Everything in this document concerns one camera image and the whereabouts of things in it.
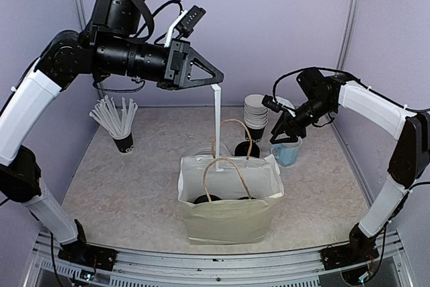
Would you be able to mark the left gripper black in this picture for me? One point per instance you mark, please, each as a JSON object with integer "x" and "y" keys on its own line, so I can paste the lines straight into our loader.
{"x": 175, "y": 77}

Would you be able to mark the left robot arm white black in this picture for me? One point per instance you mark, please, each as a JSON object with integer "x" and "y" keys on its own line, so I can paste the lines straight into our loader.
{"x": 108, "y": 45}

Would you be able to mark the aluminium front rail frame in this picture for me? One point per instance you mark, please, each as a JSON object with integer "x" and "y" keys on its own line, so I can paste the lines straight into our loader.
{"x": 133, "y": 267}

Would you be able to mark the cream paper bag with handles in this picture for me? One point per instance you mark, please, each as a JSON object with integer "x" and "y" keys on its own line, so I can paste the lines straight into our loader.
{"x": 228, "y": 221}

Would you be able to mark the white paper straw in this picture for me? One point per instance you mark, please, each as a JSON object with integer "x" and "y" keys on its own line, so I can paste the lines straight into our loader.
{"x": 217, "y": 113}

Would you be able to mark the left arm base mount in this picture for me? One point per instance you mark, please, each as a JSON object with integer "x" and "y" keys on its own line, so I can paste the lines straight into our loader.
{"x": 100, "y": 258}

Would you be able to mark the grey spiral pattern plate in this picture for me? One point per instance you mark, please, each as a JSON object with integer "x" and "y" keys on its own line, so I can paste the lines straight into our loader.
{"x": 209, "y": 150}

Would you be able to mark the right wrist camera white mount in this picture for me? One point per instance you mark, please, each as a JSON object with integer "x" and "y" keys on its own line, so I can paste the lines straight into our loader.
{"x": 274, "y": 105}

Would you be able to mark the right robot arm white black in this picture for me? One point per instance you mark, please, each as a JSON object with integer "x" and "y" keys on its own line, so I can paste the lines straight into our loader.
{"x": 329, "y": 90}

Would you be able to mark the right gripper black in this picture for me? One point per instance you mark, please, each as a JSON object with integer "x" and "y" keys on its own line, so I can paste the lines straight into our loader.
{"x": 295, "y": 124}

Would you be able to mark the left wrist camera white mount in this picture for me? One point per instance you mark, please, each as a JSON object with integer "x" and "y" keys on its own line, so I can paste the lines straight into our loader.
{"x": 184, "y": 24}

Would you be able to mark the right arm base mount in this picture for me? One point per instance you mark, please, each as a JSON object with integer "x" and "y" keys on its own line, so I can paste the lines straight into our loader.
{"x": 334, "y": 257}

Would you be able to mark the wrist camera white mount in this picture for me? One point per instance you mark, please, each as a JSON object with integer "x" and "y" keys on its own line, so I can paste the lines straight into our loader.
{"x": 274, "y": 105}
{"x": 184, "y": 24}

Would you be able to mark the stack of black lids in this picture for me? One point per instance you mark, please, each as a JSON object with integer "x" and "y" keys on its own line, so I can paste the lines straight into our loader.
{"x": 242, "y": 148}

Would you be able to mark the stack of paper cups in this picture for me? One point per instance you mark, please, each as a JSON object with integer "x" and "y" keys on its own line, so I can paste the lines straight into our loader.
{"x": 255, "y": 117}

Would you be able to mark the cup of white straws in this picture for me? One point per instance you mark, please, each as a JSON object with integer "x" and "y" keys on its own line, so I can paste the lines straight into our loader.
{"x": 118, "y": 122}

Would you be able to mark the light blue ceramic mug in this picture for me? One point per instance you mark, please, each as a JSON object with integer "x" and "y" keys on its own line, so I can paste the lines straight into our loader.
{"x": 286, "y": 153}

